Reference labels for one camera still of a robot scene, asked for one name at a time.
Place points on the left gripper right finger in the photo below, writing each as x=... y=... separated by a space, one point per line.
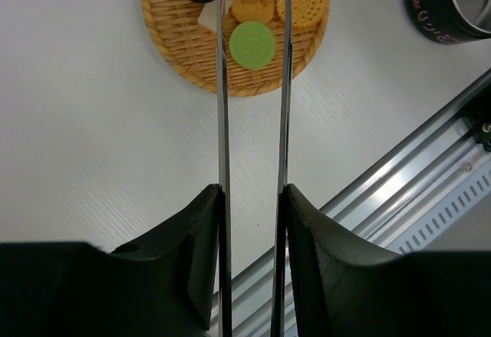
x=344 y=285

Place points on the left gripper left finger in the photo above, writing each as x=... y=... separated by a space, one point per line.
x=158 y=284

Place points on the steel lunch box bowl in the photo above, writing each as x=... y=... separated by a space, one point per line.
x=450 y=22

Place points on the green sandwich cookie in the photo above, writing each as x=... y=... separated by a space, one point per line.
x=252 y=45

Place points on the woven bamboo tray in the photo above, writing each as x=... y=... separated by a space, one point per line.
x=190 y=48

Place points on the white cube food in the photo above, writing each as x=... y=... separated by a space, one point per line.
x=207 y=17

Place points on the plain round biscuit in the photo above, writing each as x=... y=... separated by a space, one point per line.
x=253 y=12

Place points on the yellow round cracker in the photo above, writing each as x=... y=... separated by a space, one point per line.
x=306 y=14

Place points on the slotted cable duct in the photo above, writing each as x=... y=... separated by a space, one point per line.
x=444 y=213

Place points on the aluminium rail frame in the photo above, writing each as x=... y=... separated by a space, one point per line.
x=378 y=206

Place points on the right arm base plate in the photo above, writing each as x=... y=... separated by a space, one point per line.
x=476 y=116

